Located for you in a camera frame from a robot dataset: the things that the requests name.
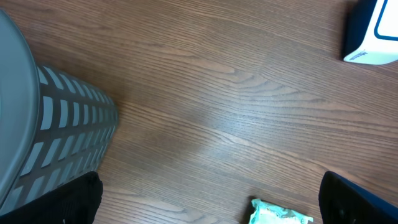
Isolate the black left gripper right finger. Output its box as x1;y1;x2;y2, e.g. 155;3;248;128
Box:
318;171;397;224

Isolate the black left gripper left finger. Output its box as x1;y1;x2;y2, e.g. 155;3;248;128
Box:
1;171;103;224

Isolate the teal snack packet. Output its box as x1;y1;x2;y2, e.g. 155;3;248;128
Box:
248;198;313;224

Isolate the white barcode scanner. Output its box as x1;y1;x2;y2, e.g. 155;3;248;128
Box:
342;0;397;65

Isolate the grey plastic mesh basket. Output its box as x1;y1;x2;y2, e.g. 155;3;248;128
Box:
1;12;119;214

